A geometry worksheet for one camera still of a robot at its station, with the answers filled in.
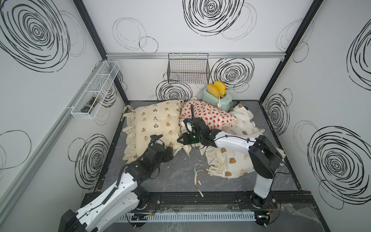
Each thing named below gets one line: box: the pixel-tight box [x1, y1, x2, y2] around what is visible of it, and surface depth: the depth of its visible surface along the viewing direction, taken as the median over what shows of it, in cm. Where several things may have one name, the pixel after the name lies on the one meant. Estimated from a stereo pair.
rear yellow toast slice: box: [213, 80, 227, 97], surface depth 103 cm
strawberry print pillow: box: [178, 99, 238, 133], surface depth 93 cm
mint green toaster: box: [201, 87, 233, 112], surface depth 103 cm
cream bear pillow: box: [122, 100, 184, 162], surface depth 95 cm
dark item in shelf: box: [80, 94, 100, 115], surface depth 69 cm
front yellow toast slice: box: [206, 83, 220, 99], surface depth 103 cm
